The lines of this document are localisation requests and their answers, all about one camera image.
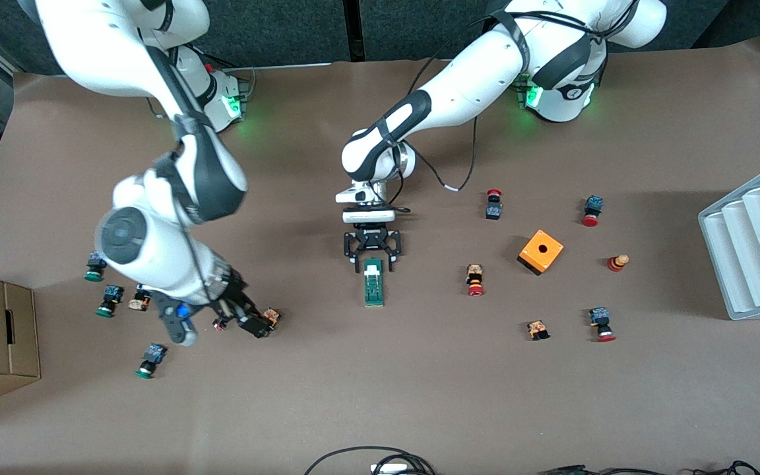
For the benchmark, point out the red emergency button blue block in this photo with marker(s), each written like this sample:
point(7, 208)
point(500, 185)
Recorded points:
point(594, 204)
point(493, 211)
point(599, 316)

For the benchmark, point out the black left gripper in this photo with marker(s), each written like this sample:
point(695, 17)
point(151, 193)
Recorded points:
point(371, 237)

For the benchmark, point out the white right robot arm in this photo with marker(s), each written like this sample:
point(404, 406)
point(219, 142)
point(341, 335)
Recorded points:
point(123, 59)

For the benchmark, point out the black push button red tip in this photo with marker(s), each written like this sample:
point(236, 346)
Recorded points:
point(220, 323)

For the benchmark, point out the black panel divider post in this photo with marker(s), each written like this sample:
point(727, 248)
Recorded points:
point(353, 30)

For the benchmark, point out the orange button enclosure box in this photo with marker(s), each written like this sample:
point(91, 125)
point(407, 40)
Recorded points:
point(551, 245)

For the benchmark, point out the red emergency button orange block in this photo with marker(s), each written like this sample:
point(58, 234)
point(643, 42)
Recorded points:
point(475, 274)

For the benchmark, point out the white ridged tray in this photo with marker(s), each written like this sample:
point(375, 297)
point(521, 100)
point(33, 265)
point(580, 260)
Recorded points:
point(756, 264)

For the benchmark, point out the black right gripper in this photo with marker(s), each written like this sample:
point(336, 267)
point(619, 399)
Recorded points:
point(235, 306)

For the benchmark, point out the black button orange block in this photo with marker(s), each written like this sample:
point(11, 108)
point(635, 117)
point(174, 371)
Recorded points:
point(274, 316)

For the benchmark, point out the green push button blue block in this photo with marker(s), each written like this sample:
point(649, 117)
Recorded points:
point(94, 272)
point(154, 354)
point(111, 295)

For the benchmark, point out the brown paper table cover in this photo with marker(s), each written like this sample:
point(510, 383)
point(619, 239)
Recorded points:
point(380, 396)

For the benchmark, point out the small orange contact block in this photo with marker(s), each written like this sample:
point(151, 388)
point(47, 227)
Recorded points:
point(538, 328)

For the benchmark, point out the red yellow button head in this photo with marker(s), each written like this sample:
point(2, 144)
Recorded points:
point(616, 264)

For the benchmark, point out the white plug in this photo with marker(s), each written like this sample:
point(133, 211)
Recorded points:
point(390, 469)

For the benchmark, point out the beige contact block switch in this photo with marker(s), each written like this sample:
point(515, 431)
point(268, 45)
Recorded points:
point(137, 303)

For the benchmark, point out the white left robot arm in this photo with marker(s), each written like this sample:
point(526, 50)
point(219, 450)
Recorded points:
point(472, 79)

